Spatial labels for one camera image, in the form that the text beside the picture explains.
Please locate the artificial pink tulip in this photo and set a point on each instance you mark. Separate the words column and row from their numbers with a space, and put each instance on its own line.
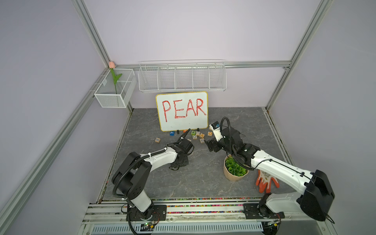
column 115, row 76

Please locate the aluminium frame rail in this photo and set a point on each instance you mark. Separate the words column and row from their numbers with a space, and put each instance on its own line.
column 23, row 193

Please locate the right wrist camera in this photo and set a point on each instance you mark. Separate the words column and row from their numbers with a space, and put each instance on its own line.
column 216, row 130

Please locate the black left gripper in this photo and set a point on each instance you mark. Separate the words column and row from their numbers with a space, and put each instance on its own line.
column 186, row 162

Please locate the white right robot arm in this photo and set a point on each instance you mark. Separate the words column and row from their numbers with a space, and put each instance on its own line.
column 313, row 193

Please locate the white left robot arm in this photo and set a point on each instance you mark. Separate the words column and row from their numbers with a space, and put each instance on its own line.
column 131, row 177

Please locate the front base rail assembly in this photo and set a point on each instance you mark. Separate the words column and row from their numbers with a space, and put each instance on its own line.
column 195, row 216

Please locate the paper cup with green plant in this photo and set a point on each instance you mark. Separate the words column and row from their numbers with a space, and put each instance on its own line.
column 232, row 170

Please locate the small white mesh basket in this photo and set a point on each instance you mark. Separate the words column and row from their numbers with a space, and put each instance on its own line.
column 105, row 93

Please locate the whiteboard with red PEAR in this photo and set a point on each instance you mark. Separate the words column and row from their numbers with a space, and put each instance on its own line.
column 183, row 111

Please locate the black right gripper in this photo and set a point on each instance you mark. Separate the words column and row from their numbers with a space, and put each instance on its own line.
column 214, row 143

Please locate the long white wire basket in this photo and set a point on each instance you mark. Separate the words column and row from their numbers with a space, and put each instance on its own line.
column 182, row 76

